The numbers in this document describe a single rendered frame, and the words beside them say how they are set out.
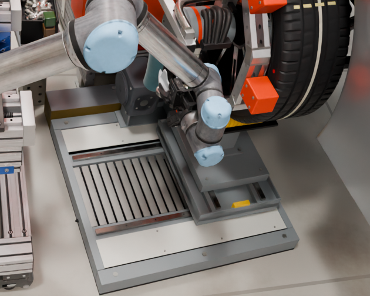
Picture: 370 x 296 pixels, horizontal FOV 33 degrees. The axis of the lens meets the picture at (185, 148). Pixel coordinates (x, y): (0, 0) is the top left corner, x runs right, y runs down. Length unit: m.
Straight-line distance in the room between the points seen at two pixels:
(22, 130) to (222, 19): 0.64
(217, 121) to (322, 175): 1.43
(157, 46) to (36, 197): 1.18
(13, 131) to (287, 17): 0.83
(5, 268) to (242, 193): 0.97
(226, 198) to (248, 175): 0.13
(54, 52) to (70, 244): 1.19
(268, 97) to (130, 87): 0.76
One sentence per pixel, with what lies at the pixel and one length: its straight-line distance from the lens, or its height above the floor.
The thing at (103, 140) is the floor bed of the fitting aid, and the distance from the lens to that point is 2.70.
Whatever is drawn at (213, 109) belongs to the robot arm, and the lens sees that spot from 1.61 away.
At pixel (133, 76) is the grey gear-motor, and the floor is 0.41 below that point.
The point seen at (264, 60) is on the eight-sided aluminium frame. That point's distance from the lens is 1.89.
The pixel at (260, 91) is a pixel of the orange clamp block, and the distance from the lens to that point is 1.89.
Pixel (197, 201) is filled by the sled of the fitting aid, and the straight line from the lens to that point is 2.50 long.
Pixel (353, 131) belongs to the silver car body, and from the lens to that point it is 1.87.
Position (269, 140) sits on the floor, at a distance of 3.01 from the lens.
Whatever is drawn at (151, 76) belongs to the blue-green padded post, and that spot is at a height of 0.55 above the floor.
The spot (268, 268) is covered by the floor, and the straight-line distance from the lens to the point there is 2.60.
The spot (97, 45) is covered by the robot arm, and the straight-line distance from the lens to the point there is 1.36.
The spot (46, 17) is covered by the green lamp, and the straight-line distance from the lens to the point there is 2.32.
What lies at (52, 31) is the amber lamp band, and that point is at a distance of 2.36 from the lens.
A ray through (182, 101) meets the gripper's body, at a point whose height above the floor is 0.88.
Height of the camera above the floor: 2.13
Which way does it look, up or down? 48 degrees down
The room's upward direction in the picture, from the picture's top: 18 degrees clockwise
